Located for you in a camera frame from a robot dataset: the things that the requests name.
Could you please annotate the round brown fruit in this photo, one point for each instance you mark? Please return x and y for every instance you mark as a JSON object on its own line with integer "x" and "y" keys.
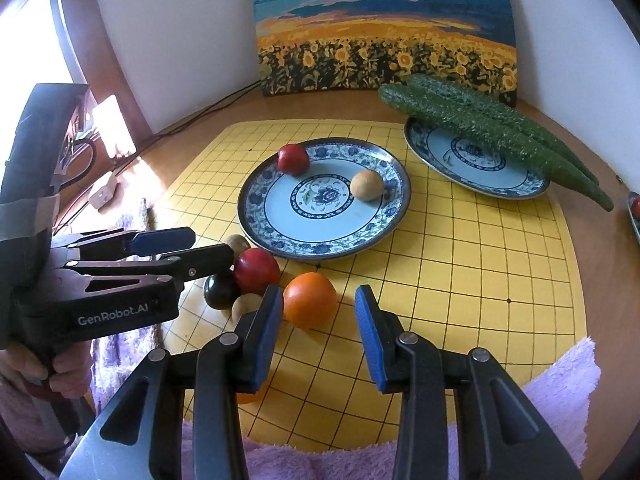
{"x": 244, "y": 306}
{"x": 367, "y": 185}
{"x": 239, "y": 242}

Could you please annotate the dark purple plum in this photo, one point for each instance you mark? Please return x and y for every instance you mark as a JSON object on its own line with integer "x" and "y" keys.
{"x": 221, "y": 291}

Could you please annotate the orange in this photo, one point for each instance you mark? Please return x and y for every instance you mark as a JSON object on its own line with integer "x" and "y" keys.
{"x": 246, "y": 398}
{"x": 310, "y": 302}

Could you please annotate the person's left forearm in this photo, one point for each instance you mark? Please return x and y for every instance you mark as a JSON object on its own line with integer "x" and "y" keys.
{"x": 25, "y": 420}

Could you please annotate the green cucumber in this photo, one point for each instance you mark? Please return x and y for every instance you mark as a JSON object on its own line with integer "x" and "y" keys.
{"x": 500, "y": 145}
{"x": 575, "y": 162}
{"x": 450, "y": 91}

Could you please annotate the purple fluffy towel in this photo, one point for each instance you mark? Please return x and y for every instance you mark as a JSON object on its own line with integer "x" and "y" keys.
{"x": 550, "y": 410}

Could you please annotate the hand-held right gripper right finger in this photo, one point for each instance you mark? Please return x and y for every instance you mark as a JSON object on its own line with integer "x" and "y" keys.
{"x": 372, "y": 340}

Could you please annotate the yellow grid game board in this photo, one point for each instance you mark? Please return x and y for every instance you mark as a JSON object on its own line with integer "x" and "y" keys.
{"x": 450, "y": 285}

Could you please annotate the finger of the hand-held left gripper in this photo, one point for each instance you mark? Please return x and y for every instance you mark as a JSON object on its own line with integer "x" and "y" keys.
{"x": 160, "y": 240}
{"x": 210, "y": 260}

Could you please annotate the small vegetable dish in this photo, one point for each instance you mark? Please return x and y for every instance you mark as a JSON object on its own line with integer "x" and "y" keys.
{"x": 634, "y": 225}

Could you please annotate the white power adapter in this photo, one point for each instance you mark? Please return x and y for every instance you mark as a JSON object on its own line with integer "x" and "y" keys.
{"x": 102, "y": 190}

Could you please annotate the red cherry tomato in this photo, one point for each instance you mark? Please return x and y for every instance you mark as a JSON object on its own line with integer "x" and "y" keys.
{"x": 636, "y": 206}

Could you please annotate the small blue floral plate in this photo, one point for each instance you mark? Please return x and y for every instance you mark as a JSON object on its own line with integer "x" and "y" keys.
{"x": 475, "y": 170}

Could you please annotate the red apple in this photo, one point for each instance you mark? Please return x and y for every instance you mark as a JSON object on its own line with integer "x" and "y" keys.
{"x": 293, "y": 159}
{"x": 257, "y": 270}

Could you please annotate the sunflower field painting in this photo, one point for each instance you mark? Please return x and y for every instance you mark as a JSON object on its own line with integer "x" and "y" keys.
{"x": 380, "y": 20}

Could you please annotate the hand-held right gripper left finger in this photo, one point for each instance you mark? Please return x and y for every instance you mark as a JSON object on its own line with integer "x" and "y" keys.
{"x": 265, "y": 340}

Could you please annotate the large blue floral plate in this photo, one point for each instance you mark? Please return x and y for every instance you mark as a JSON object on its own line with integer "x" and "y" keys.
{"x": 280, "y": 210}

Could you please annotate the person's left hand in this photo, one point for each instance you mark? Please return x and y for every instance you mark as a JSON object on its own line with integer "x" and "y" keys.
{"x": 70, "y": 372}

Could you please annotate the pale purple striped cloth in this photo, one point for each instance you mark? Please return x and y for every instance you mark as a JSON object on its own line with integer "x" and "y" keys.
{"x": 125, "y": 360}

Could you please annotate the brown wooden window frame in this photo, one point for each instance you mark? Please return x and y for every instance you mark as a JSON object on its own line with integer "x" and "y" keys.
{"x": 85, "y": 50}

